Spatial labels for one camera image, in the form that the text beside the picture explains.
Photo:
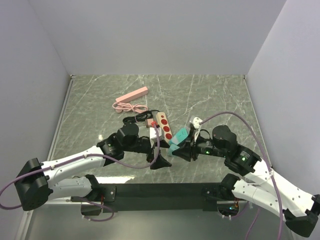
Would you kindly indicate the teal plug adapter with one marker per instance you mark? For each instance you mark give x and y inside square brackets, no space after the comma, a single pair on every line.
[171,149]

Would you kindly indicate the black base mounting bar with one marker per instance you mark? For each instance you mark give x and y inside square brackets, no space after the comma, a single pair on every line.
[209,197]

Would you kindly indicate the beige red power strip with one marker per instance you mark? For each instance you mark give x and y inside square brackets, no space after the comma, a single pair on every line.
[163,122]

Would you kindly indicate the pink power strip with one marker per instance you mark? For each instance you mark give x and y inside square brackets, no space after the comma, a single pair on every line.
[132,95]

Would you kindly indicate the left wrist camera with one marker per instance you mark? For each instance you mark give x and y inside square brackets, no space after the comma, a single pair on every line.
[156,132]

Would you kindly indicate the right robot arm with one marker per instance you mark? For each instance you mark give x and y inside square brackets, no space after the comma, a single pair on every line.
[252,178]

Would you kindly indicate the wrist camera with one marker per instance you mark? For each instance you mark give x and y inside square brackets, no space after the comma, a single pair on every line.
[156,132]
[196,123]

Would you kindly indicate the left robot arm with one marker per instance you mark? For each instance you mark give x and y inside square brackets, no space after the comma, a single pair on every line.
[39,182]

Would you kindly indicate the teal triangular power strip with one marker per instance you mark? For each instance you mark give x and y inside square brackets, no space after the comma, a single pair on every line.
[180,136]

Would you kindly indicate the aluminium table edge rail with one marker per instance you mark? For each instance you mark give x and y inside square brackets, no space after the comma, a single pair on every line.
[27,215]

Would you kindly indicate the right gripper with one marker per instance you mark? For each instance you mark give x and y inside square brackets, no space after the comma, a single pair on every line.
[184,151]

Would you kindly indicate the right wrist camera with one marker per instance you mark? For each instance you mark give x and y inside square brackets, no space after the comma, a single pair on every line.
[196,123]

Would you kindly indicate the brown pink plug adapter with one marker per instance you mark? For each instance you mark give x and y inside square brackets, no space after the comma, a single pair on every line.
[150,122]

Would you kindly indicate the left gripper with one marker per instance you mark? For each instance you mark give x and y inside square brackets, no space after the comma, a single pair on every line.
[160,162]

